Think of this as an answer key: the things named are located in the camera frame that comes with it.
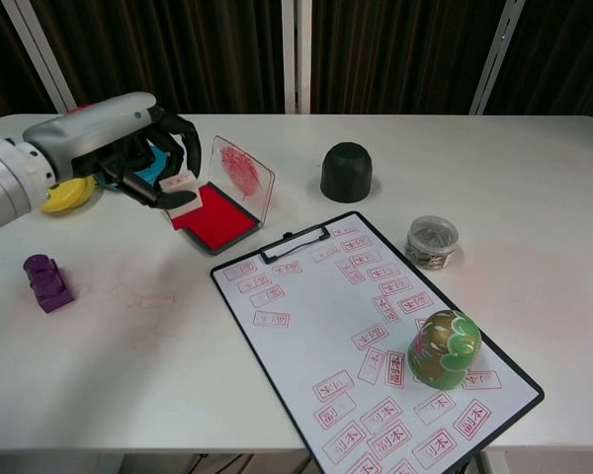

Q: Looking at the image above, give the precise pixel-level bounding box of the green gold ball ornament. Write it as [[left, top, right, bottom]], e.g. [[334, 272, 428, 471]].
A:
[[407, 309, 483, 392]]

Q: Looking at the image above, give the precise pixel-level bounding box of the white paper with red stamps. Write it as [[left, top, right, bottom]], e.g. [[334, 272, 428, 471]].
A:
[[214, 216, 540, 473]]

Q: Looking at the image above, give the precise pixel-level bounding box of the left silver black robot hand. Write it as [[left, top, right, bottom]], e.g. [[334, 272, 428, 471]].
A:
[[23, 92, 203, 208]]

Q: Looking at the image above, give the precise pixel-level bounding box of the red ink pad clear lid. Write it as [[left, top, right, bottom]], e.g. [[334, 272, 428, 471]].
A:
[[177, 134, 277, 257]]

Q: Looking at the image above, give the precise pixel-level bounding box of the white red rubber stamp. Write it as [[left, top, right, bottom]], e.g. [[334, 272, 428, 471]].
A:
[[158, 171, 203, 232]]

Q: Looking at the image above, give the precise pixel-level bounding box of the dark brown pleated curtain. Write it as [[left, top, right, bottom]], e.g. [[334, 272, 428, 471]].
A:
[[0, 0, 593, 127]]

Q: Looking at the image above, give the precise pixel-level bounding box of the white vertical frame post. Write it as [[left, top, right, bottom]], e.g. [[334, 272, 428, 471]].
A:
[[280, 0, 313, 116]]

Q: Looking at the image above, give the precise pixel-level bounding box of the purple figurine stamp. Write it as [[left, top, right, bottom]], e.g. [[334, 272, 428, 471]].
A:
[[22, 254, 75, 315]]

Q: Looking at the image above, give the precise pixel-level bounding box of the clear jar of paper clips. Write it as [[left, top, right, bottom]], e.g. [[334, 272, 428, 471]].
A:
[[404, 214, 460, 272]]

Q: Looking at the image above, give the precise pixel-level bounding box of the white slanted frame post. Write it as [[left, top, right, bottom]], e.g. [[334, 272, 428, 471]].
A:
[[0, 0, 78, 114], [468, 0, 525, 116]]

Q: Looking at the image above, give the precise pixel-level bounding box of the large teal disc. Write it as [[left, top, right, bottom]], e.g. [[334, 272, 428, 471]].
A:
[[98, 140, 173, 192]]

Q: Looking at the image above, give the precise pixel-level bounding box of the black round cap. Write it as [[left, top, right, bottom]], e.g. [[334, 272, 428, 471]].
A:
[[320, 141, 375, 202]]

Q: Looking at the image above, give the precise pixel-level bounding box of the black clipboard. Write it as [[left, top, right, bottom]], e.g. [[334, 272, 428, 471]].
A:
[[210, 210, 546, 474]]

